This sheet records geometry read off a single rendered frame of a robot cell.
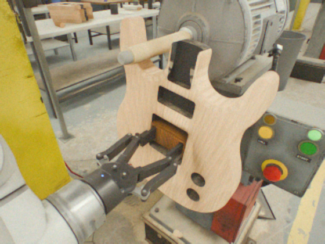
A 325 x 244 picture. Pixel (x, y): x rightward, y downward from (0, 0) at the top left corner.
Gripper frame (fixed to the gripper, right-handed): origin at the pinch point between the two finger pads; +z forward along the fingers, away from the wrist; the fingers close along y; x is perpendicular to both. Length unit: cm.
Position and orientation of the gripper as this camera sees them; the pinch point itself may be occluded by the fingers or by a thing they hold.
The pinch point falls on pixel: (165, 140)
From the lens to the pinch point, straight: 51.2
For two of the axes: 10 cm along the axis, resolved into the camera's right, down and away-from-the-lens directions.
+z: 6.3, -4.3, 6.5
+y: 7.7, 4.5, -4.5
